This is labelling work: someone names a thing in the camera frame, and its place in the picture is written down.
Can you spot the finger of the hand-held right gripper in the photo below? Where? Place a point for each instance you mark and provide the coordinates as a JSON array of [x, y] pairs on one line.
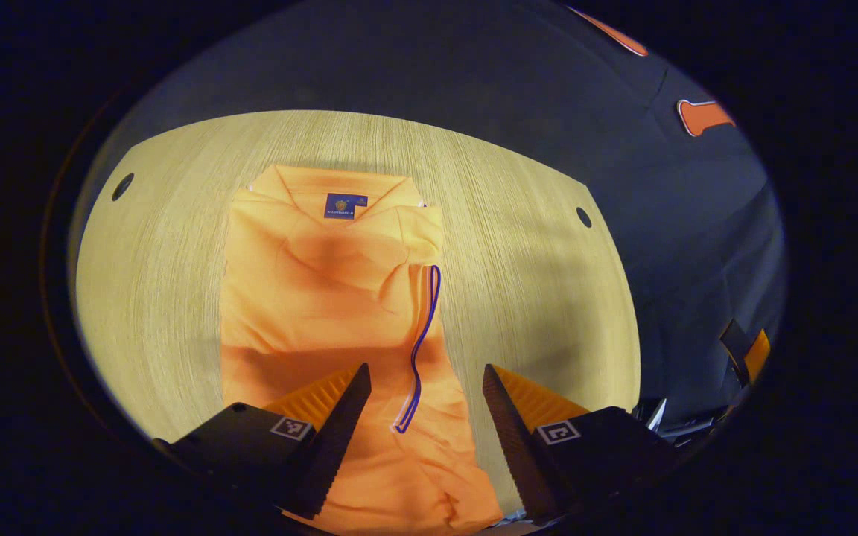
[[755, 357]]

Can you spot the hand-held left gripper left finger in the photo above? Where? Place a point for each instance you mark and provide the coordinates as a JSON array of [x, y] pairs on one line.
[[339, 439]]

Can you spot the orange T-shirt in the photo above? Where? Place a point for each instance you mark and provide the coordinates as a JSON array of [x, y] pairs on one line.
[[325, 313]]

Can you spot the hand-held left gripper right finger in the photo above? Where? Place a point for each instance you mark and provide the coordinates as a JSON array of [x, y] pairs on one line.
[[515, 447]]

